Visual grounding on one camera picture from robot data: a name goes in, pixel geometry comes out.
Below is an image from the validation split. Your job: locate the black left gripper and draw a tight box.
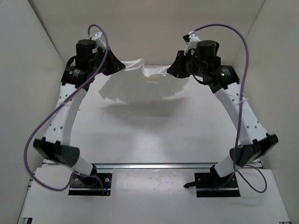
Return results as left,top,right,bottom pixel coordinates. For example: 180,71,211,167
94,42,128,72

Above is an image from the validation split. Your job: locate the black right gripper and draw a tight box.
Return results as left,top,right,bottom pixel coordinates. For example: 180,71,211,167
168,50,207,79

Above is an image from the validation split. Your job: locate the white pleated skirt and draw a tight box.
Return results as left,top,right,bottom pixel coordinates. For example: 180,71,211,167
99,58,189,104

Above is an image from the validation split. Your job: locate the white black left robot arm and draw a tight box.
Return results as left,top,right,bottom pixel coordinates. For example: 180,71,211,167
33,39,125,186

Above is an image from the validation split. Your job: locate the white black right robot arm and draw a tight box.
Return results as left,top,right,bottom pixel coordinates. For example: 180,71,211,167
167,40,278,187

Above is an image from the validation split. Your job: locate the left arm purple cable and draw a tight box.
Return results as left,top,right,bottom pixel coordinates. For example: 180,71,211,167
25,24,110,196

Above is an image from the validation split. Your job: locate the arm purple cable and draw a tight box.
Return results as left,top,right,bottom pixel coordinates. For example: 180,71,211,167
189,22,269,194
25,24,110,196

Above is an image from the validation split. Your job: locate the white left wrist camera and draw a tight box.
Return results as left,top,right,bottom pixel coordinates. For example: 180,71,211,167
90,32,106,49

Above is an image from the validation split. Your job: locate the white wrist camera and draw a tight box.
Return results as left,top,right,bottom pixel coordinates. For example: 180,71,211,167
90,32,106,49
183,30,200,56

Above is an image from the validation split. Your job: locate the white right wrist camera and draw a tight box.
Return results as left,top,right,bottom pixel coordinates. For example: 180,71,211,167
183,30,200,56

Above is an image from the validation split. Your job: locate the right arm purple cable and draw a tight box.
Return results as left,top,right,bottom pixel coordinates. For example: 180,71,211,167
189,22,269,194

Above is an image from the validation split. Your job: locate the aluminium table edge rail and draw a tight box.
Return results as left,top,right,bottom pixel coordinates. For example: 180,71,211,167
94,163,214,169

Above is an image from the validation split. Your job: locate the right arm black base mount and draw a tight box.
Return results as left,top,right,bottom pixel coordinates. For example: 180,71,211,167
184,173,241,198

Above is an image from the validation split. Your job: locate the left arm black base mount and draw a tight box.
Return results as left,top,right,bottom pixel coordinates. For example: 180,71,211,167
68,169,113,196

